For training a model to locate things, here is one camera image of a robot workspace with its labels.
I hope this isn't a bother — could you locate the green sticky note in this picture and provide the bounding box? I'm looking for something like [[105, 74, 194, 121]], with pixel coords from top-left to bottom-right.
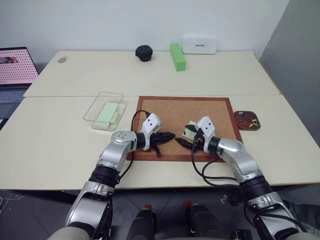
[[181, 119, 199, 141]]

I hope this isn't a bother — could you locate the green rectangular block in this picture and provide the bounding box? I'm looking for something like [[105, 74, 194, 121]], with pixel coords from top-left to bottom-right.
[[170, 43, 188, 73]]

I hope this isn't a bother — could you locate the clear plastic box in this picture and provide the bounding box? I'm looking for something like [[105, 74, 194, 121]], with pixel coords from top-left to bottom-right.
[[83, 91, 128, 131]]

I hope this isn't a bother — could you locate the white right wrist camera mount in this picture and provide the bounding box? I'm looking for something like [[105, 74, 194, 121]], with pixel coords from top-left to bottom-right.
[[196, 116, 216, 154]]

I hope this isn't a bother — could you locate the brown wooden tray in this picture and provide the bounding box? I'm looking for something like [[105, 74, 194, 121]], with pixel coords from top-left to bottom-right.
[[233, 110, 262, 131]]

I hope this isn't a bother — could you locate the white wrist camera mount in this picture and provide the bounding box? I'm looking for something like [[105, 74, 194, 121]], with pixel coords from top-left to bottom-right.
[[139, 113, 163, 151], [196, 116, 216, 154]]

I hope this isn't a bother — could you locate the wood-framed cork board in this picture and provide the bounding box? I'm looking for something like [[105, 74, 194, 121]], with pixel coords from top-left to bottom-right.
[[126, 96, 244, 163]]

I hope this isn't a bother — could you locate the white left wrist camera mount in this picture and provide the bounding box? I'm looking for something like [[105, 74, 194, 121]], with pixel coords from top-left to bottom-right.
[[139, 113, 163, 151]]

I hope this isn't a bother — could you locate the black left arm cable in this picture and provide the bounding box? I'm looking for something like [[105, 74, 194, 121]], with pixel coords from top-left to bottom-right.
[[116, 109, 151, 186]]

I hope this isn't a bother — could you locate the black round zip case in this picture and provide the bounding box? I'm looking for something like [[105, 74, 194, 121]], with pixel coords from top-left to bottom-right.
[[135, 45, 153, 63]]

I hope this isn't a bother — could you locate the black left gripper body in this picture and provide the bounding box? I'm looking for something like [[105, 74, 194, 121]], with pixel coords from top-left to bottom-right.
[[149, 131, 167, 150]]

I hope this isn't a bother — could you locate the laptop with pink screen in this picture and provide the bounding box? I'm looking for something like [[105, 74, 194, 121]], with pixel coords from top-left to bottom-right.
[[0, 46, 40, 120]]

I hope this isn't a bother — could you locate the grey partition panel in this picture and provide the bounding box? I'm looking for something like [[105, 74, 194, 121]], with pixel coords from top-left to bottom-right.
[[258, 0, 320, 151]]

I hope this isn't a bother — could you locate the black crumpled object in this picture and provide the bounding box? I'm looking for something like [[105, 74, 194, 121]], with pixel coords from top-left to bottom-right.
[[220, 186, 242, 207]]

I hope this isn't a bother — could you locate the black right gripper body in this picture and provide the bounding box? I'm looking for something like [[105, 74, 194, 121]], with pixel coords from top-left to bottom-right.
[[192, 128, 206, 152]]

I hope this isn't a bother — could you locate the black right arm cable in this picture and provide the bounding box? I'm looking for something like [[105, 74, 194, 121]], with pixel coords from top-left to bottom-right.
[[191, 139, 242, 188]]

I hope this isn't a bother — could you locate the white rectangular case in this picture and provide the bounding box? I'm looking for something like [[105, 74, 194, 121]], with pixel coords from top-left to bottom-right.
[[181, 33, 219, 55]]

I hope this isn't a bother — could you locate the green note stack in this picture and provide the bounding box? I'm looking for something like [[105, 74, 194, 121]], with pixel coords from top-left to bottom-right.
[[96, 102, 121, 125]]

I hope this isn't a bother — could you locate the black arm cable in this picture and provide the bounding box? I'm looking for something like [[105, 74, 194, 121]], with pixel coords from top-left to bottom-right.
[[116, 109, 151, 186], [191, 139, 242, 188]]

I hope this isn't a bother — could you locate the dark rounded shape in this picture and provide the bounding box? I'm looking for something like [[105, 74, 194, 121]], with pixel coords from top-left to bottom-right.
[[126, 209, 158, 240], [187, 203, 226, 240]]

